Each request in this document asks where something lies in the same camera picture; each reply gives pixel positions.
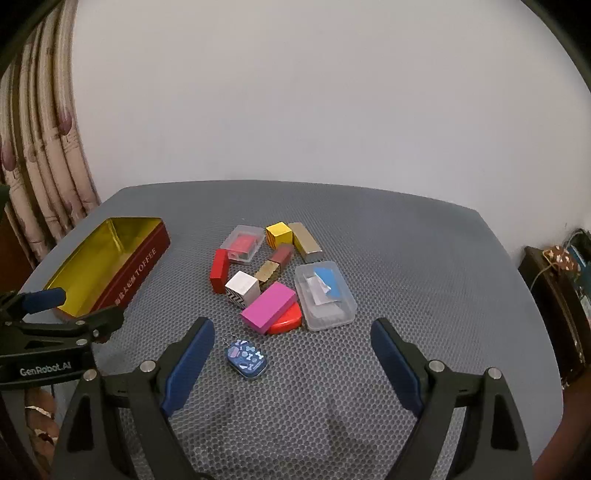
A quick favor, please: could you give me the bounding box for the clear box with blue paper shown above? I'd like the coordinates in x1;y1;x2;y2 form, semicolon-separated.
294;261;358;332

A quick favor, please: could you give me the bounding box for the grey honeycomb table mat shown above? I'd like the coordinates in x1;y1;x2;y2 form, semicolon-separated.
25;181;563;479

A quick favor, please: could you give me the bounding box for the beige patterned curtain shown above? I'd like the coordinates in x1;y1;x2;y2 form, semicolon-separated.
1;1;100;265

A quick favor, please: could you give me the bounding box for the gold lipstick with clear cap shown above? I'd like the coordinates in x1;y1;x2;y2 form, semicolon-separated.
254;244;294;292

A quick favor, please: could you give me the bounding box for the dark wooden side furniture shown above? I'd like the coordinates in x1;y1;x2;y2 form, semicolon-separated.
519;228;590;387

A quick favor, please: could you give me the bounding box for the blue patterned keychain case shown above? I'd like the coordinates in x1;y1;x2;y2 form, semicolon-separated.
225;339;267;379

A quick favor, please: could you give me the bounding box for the pink rectangular block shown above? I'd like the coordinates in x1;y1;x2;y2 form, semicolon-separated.
242;282;297;334

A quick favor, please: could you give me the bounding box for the red gold toffee tin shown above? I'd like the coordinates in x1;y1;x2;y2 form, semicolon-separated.
45;217;170;321

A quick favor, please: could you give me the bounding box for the white striped cube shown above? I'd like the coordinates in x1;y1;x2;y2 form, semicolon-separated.
224;271;260;309

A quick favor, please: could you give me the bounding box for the clear box with red card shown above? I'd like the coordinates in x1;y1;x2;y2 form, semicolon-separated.
221;225;266;264

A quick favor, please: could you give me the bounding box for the red rectangular block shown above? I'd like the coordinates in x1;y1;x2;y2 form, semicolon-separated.
209;249;229;294

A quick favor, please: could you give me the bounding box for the yellow striped cube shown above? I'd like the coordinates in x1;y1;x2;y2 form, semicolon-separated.
266;222;294;250

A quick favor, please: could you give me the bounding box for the red rounded case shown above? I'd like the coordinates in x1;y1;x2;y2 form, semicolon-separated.
266;302;303;335

